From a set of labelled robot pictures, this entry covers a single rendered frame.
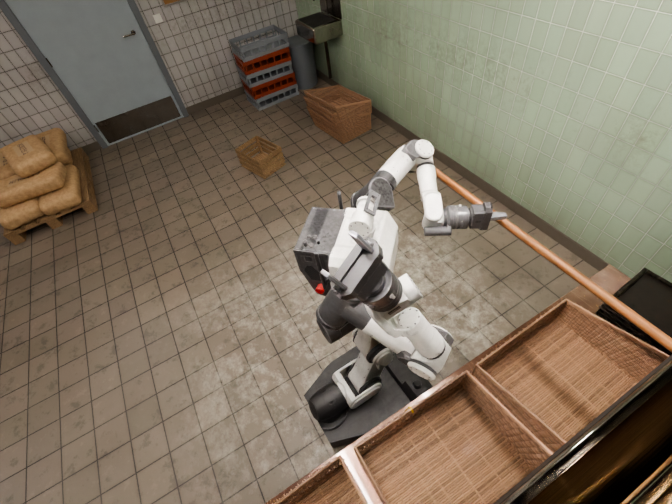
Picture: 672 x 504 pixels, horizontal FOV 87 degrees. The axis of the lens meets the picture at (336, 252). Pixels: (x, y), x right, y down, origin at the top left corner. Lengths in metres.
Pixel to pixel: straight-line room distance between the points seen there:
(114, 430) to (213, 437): 0.66
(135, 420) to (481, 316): 2.33
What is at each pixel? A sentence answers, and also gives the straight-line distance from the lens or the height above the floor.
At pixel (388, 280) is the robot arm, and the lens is 0.71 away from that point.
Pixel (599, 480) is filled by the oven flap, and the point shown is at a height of 1.41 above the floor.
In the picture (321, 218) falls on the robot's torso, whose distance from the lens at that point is 1.18.
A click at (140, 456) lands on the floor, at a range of 2.68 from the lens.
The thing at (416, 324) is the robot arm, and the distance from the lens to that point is 0.86.
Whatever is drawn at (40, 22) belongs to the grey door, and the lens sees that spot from 5.10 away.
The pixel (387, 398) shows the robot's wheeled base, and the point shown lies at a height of 0.17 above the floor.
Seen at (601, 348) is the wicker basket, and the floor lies 0.61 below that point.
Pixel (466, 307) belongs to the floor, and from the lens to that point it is 2.63.
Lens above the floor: 2.22
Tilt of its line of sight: 50 degrees down
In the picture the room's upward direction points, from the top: 11 degrees counter-clockwise
